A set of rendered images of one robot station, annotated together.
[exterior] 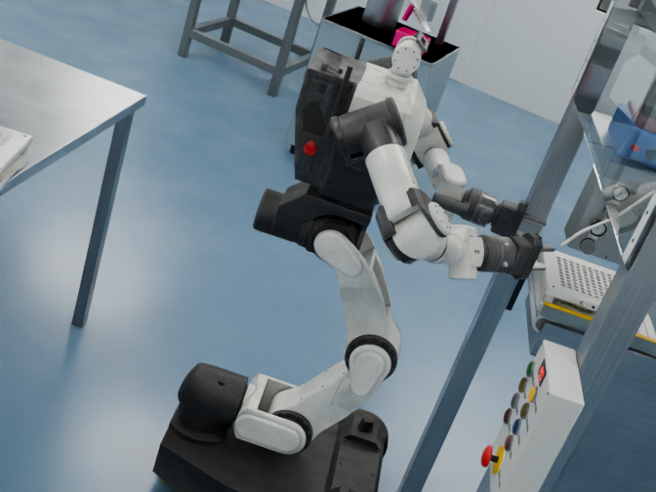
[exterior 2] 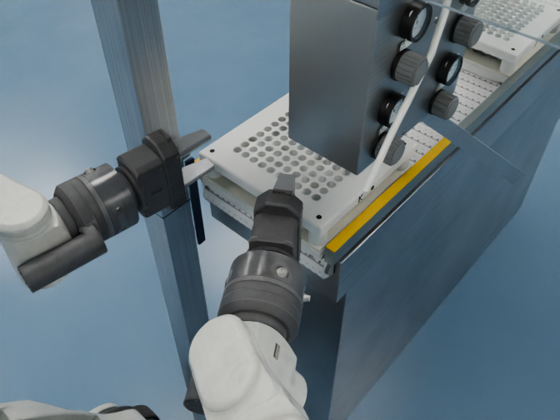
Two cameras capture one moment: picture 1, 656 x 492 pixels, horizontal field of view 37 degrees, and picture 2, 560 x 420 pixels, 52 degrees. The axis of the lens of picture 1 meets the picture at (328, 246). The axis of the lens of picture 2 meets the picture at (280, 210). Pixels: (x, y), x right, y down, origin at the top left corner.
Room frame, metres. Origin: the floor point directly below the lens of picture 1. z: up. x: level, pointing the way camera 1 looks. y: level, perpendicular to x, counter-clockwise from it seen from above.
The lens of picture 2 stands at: (1.85, -0.11, 1.58)
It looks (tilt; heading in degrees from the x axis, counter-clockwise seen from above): 46 degrees down; 312
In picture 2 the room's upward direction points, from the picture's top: straight up
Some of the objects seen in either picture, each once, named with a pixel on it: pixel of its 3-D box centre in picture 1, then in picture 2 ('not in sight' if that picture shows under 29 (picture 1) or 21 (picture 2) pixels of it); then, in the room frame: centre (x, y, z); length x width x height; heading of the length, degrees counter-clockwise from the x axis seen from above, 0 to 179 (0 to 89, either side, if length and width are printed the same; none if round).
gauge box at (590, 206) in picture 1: (627, 217); (385, 43); (2.16, -0.64, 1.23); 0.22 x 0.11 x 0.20; 90
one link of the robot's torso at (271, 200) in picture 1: (313, 216); not in sight; (2.28, 0.06, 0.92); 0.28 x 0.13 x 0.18; 90
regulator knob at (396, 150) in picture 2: (589, 244); (389, 145); (2.09, -0.57, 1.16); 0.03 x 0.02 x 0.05; 90
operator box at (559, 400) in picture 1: (533, 429); not in sight; (1.43, -0.44, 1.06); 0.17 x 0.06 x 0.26; 0
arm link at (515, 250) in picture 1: (510, 255); (273, 262); (2.14, -0.42, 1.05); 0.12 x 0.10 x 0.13; 123
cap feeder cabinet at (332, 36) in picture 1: (370, 100); not in sight; (5.08, 0.04, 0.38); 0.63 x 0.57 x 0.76; 76
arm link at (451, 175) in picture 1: (447, 184); (7, 221); (2.41, -0.24, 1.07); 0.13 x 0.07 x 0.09; 14
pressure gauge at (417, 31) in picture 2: not in sight; (415, 21); (2.10, -0.59, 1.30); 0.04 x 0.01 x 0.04; 90
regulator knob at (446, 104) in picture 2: not in sight; (445, 102); (2.09, -0.69, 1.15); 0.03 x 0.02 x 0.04; 90
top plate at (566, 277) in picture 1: (588, 284); (308, 152); (2.28, -0.66, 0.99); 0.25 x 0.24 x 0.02; 0
